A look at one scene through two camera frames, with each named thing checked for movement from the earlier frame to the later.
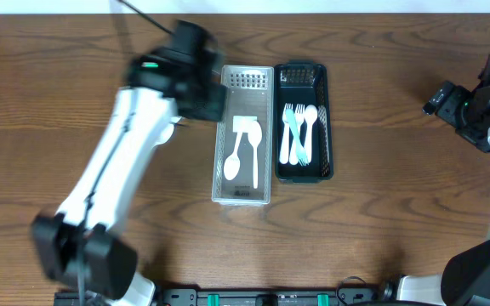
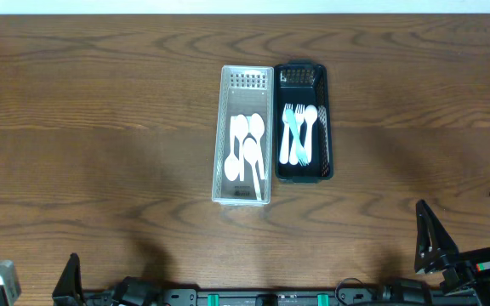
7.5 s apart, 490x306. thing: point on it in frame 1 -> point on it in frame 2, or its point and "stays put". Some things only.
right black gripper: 442,100 -> 470,262
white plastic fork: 284,145 stays put
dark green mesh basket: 302,82 stays put
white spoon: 254,136 -> 257,128
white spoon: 166,133 -> 239,126
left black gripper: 207,104 -> 70,284
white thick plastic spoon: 310,116 stays put
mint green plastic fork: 302,153 stays put
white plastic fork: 299,113 stays put
